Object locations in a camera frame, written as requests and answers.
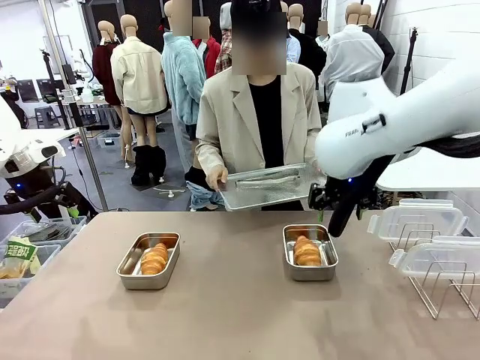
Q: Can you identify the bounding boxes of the steel tongs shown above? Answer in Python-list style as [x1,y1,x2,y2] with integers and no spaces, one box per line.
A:
[234,168,302,189]

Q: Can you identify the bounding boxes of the mannequin in red dress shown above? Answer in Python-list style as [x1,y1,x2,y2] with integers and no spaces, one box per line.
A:
[92,20,133,169]

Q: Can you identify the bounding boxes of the clear storage bin with clutter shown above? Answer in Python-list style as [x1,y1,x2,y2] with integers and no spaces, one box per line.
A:
[0,215,88,249]

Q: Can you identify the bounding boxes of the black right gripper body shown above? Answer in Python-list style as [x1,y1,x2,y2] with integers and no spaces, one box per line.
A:
[307,176,378,212]

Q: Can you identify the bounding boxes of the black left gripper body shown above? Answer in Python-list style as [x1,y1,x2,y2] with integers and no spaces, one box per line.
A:
[55,181,86,212]

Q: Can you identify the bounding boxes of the green snack bag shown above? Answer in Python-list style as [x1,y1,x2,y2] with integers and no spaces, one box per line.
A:
[2,235,41,279]

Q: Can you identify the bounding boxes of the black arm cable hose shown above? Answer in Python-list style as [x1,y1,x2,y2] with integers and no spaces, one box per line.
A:
[0,187,63,215]
[327,133,480,239]

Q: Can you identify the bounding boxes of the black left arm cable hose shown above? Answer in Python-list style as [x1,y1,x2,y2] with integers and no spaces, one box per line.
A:
[0,187,63,215]

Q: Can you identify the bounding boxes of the black fur boot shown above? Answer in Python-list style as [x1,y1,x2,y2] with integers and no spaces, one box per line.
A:
[130,145,154,187]
[149,145,167,182]

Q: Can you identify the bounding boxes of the mannequin in black coat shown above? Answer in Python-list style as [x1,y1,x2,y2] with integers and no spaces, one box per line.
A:
[286,3,328,76]

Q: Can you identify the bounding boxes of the metal wire lid rack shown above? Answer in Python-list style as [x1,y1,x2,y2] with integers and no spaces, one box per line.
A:
[388,222,480,320]

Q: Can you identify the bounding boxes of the black tripod stand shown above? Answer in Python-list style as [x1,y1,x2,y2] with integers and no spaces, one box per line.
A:
[398,26,421,97]

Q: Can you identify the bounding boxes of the blue denim jeans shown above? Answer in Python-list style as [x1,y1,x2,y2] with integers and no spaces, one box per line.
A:
[186,179,226,212]

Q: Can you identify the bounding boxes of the person in beige blazer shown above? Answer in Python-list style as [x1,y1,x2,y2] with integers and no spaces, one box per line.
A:
[193,0,323,212]

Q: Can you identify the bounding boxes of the mannequin in cream jacket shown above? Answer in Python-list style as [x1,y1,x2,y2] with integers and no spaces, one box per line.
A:
[109,13,169,151]

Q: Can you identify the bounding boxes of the mannequin in blue fleece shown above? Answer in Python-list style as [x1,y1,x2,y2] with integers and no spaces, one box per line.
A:
[160,0,209,173]

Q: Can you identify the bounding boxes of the person's right hand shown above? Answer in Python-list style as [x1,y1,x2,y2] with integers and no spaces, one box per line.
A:
[205,164,230,193]

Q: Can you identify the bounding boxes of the rectangular steel container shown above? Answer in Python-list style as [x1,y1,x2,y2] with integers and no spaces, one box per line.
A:
[281,223,340,283]
[115,232,182,291]

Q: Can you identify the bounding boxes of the perforated steel baking tray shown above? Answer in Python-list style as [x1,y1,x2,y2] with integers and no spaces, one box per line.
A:
[217,162,320,212]

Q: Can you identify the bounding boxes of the mannequin in black jacket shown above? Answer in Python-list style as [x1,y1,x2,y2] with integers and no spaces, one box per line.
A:
[359,4,396,76]

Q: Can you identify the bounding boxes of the clear plastic container lid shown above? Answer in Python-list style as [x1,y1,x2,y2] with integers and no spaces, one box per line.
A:
[367,198,470,242]
[388,235,480,281]

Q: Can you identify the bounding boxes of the person's right forearm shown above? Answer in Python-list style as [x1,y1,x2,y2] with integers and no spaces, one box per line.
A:
[194,142,227,176]

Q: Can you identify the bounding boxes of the mannequin in red jacket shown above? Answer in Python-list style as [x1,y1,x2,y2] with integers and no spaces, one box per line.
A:
[192,16,222,79]

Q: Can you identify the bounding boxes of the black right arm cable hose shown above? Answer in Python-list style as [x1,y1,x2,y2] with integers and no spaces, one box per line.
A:
[327,133,480,239]

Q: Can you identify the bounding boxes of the mannequin in white shirt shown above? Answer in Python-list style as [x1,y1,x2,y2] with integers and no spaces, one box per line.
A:
[320,2,386,103]

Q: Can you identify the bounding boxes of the metal mannequin stand base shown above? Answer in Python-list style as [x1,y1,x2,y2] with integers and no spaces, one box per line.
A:
[153,185,188,199]

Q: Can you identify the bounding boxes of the grey plastic stool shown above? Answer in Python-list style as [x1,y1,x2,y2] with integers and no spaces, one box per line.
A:
[34,106,62,130]

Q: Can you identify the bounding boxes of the clear floor bin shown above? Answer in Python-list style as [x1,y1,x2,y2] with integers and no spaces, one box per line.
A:
[96,130,122,150]

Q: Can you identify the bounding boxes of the grey metal pole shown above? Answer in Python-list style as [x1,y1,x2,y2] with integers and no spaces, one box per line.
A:
[39,0,110,213]

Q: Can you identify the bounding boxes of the mannequin in plaid hooded shirt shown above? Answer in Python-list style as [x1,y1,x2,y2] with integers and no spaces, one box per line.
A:
[214,2,236,76]

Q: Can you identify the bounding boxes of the golden croissant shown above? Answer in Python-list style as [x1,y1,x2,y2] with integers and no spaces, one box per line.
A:
[292,235,323,268]
[139,241,170,276]

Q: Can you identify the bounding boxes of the clear storage bin with snacks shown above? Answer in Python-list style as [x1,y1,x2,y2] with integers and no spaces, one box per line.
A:
[0,243,63,311]

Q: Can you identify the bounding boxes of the person's left forearm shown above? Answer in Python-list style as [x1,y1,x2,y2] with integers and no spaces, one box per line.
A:
[304,127,323,168]

